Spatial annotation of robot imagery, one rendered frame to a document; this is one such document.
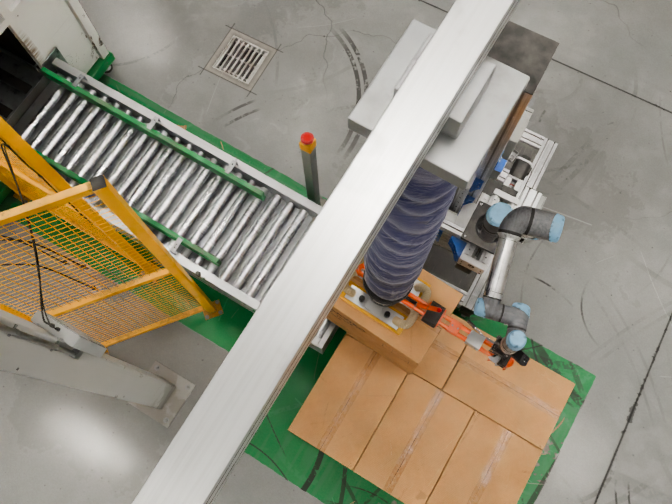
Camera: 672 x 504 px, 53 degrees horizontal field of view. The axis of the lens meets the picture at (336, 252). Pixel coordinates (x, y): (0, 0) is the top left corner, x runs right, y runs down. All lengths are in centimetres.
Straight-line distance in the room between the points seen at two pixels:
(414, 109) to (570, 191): 351
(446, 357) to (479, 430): 41
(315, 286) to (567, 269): 351
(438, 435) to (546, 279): 138
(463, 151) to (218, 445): 79
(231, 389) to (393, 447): 255
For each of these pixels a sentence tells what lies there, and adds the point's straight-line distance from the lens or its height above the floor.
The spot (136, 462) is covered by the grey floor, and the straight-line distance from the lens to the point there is 437.
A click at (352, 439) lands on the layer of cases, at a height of 54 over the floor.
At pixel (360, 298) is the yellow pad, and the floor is 112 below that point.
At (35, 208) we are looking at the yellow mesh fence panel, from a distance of 246.
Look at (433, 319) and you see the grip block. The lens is 306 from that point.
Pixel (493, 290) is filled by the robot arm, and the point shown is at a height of 156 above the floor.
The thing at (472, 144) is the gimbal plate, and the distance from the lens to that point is 150.
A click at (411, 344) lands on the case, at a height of 108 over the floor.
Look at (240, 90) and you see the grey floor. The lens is 491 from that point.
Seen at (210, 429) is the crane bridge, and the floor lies 305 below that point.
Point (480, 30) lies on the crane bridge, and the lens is 143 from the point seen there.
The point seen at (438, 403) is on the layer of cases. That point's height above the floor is 54.
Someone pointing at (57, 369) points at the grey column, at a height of 165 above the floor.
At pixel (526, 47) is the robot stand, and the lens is 269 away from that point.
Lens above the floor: 420
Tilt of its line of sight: 73 degrees down
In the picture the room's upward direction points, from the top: 2 degrees counter-clockwise
